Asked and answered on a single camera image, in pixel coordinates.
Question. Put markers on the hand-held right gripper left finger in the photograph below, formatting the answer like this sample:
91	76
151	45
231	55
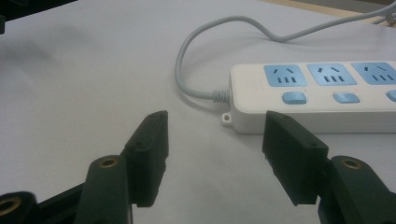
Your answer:
146	161

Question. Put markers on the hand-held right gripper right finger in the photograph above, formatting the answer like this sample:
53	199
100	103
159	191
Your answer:
292	155

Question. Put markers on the white power strip blue sockets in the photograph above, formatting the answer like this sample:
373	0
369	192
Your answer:
255	90

